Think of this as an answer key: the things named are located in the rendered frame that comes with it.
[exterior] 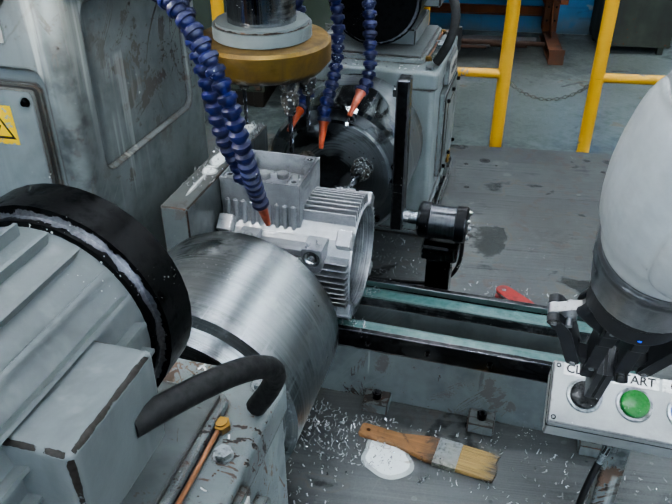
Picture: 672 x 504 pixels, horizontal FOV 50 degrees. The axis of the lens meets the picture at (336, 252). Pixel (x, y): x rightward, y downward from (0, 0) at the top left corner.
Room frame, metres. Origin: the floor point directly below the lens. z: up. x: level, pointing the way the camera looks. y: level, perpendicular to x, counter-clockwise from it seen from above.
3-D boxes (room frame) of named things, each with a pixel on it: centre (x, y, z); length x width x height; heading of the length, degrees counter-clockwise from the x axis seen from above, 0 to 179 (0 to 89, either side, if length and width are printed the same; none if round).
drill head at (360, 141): (1.26, -0.03, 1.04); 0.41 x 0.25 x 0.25; 164
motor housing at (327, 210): (0.94, 0.06, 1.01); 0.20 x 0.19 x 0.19; 74
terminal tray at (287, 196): (0.95, 0.10, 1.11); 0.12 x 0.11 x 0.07; 74
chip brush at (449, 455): (0.73, -0.13, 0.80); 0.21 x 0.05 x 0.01; 68
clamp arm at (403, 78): (1.04, -0.10, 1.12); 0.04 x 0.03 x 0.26; 74
